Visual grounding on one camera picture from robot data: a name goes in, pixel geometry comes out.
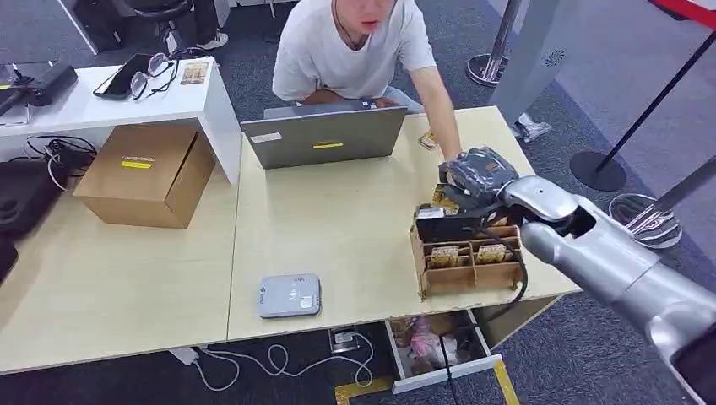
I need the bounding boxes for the black bag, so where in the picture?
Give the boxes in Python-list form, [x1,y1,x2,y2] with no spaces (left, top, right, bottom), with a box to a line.
[0,159,63,242]

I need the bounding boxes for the black flat device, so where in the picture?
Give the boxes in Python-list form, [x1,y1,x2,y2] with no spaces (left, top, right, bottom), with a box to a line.
[0,61,79,117]

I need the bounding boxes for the white sneaker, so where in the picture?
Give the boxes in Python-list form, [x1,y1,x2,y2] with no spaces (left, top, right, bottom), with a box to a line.
[195,30,231,51]

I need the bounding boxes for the floor socket plate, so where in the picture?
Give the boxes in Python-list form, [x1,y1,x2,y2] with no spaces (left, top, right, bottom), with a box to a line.
[328,329,361,354]

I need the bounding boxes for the crumpled clear plastic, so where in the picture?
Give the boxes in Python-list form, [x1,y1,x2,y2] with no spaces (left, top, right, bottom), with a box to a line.
[509,111,554,143]

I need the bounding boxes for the black cable bundle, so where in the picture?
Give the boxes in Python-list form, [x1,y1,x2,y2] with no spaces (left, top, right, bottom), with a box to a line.
[22,135,99,192]

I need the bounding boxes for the wooden card box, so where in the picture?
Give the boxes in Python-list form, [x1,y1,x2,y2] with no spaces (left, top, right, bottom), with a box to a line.
[410,203,525,300]

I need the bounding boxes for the person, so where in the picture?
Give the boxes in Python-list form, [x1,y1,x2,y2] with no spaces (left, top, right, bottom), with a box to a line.
[271,0,464,164]

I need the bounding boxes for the yellow floor tape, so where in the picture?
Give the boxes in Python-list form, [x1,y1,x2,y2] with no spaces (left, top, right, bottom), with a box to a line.
[334,359,522,405]

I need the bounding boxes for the brown cardboard box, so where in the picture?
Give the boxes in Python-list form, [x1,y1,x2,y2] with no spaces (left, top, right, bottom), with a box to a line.
[73,123,218,231]

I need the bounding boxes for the black chair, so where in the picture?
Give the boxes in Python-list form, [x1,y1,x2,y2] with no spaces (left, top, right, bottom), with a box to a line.
[54,0,195,56]

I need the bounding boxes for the white power adapter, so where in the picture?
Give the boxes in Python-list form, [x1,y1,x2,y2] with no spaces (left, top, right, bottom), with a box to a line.
[168,346,201,367]

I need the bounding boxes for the white desk shelf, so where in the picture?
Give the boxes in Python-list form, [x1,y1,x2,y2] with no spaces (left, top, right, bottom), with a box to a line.
[0,56,243,186]

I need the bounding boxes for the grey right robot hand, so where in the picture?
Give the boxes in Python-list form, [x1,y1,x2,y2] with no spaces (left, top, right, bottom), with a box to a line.
[437,146,521,211]

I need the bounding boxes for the red barrier belt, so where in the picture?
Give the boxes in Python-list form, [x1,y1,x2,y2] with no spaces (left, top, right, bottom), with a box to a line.
[648,0,716,30]

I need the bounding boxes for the grey card reader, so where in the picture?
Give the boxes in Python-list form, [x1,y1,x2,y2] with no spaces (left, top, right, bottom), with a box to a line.
[257,273,323,321]

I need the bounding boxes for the pink bag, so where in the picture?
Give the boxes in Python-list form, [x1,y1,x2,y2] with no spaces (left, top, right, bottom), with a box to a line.
[409,318,461,370]

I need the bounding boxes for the white open drawer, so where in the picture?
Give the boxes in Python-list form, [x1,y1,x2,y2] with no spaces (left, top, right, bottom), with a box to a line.
[384,309,504,396]

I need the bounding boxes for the black stanchion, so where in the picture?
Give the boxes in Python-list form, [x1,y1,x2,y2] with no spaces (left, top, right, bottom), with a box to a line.
[569,30,716,193]

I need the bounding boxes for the white cable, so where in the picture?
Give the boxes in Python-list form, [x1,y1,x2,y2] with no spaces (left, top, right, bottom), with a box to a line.
[191,332,375,393]

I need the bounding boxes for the black smartphone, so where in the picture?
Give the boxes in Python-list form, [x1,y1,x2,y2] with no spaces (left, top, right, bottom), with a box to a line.
[92,52,154,101]

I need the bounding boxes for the chrome stanchion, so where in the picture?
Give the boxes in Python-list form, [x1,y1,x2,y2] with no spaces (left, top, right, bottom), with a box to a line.
[465,0,523,89]
[608,155,716,251]

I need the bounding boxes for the grey laptop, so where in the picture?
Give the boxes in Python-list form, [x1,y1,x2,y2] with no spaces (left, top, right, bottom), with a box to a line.
[241,100,409,171]

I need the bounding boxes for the black eyeglasses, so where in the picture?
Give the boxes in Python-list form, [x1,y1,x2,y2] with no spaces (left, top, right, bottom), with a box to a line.
[129,51,180,102]

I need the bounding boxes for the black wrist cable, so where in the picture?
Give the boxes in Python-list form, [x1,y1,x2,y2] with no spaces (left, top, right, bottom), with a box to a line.
[438,223,530,405]

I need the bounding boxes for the grey standing panel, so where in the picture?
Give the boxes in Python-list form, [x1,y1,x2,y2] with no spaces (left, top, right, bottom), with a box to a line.
[485,0,586,125]

